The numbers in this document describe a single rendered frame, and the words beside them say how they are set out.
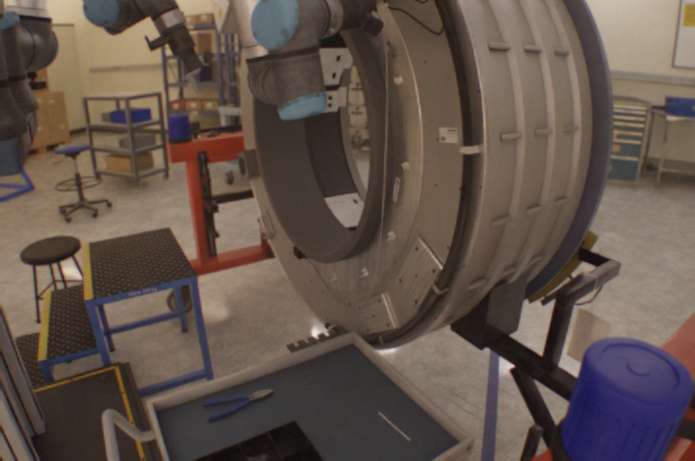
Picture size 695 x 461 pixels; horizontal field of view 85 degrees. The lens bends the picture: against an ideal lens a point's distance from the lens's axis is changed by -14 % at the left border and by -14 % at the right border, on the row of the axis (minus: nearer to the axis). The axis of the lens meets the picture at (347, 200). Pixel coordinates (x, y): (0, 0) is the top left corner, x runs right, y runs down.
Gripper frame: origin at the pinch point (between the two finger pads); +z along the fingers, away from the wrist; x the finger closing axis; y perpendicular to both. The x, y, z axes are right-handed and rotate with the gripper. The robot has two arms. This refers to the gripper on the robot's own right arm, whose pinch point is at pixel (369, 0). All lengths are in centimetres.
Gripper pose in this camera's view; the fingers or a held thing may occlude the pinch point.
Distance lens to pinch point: 106.7
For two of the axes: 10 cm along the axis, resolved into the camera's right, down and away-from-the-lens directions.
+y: 6.7, 7.4, -0.8
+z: 5.4, -4.0, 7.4
